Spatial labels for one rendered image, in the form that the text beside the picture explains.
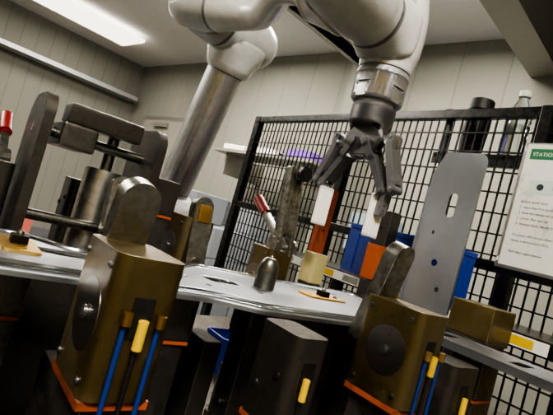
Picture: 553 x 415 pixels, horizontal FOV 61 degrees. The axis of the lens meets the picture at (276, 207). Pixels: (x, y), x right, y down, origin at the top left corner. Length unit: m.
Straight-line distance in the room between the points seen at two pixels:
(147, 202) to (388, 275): 0.33
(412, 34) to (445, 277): 0.46
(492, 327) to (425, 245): 0.22
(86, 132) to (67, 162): 6.96
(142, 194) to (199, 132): 0.89
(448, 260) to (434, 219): 0.09
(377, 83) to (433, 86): 3.54
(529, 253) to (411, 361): 0.68
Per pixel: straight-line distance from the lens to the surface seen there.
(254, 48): 1.30
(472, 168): 1.00
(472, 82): 4.19
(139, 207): 0.44
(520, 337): 0.97
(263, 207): 0.96
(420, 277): 1.01
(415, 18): 0.83
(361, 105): 0.80
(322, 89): 5.01
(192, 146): 1.32
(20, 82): 7.47
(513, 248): 1.24
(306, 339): 0.51
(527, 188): 1.26
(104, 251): 0.40
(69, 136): 0.73
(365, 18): 0.72
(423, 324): 0.58
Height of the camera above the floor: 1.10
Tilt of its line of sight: 2 degrees up
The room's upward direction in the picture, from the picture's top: 16 degrees clockwise
